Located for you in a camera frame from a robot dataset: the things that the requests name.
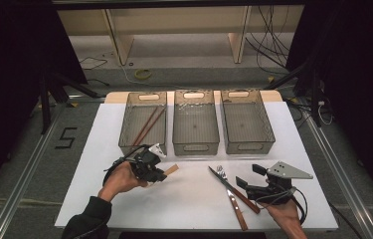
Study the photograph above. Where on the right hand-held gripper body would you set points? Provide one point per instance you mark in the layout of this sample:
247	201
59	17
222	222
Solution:
280	172

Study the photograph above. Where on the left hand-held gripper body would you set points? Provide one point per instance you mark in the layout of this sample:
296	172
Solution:
142	162

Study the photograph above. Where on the brown wooden chopstick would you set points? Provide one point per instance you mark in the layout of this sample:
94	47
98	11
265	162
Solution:
150	127
146	125

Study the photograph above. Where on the grey translucent plastic bin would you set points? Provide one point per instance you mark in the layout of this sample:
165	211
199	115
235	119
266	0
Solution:
195	116
129	119
247	126

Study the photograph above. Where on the person's left hand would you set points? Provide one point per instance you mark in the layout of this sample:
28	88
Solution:
119	181

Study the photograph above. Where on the person's right hand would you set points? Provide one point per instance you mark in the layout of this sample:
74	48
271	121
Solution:
285	214

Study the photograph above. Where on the white table cover sheet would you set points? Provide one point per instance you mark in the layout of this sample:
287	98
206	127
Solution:
180	199

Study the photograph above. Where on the black metal stand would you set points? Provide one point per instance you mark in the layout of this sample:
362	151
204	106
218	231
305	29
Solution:
44	106
315	99

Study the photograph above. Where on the yellow tape roll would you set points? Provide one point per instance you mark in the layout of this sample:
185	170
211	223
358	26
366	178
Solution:
136	73

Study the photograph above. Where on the black curtain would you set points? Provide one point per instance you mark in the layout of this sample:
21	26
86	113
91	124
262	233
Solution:
359	83
8	83

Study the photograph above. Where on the light wooden desk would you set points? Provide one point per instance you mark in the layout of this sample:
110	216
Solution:
122	43

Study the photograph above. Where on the aluminium floor rail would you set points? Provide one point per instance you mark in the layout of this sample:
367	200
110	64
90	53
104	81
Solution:
25	179
343	179

